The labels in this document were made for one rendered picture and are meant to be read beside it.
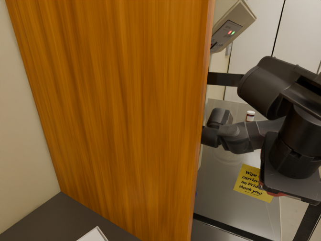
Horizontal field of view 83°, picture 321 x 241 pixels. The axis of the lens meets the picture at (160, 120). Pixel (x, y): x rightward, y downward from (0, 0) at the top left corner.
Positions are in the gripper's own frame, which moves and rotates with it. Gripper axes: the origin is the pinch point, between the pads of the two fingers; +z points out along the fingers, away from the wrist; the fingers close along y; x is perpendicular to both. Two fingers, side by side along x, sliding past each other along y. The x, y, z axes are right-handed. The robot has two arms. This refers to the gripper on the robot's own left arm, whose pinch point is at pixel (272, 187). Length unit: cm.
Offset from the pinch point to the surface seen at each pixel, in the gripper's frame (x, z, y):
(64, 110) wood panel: -48.6, -7.6, -1.3
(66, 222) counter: -50, 21, 19
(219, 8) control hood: -13.6, -25.1, -14.4
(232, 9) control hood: -11.8, -24.9, -14.4
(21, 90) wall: -66, -10, -3
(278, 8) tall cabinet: 20, 66, -312
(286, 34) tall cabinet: 38, 96, -297
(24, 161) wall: -66, 7, 10
